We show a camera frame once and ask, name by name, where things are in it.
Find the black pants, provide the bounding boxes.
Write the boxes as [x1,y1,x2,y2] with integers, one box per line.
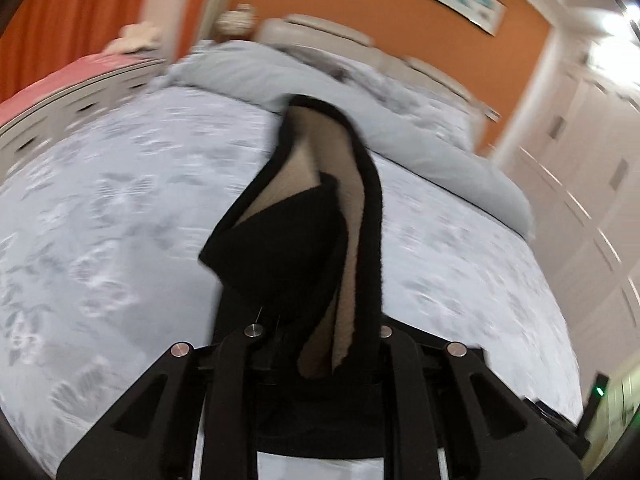
[200,96,384,460]

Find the butterfly patterned bed sheet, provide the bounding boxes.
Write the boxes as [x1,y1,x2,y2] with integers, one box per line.
[0,84,584,478]

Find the white wardrobe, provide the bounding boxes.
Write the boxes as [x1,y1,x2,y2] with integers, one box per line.
[496,32,639,390]

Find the pink topped side cabinet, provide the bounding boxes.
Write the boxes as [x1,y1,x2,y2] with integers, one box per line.
[1,54,166,180]

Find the grey folded duvet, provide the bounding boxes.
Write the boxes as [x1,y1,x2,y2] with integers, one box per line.
[163,41,535,238]

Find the beige padded headboard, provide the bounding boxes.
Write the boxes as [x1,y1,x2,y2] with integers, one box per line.
[253,14,501,122]

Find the white flower plush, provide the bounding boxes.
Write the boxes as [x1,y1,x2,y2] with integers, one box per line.
[102,22,162,54]

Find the white bedside lamp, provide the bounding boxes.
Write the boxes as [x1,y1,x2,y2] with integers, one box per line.
[215,3,256,40]

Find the orange curtain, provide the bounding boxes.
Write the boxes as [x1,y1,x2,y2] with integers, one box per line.
[0,0,156,104]

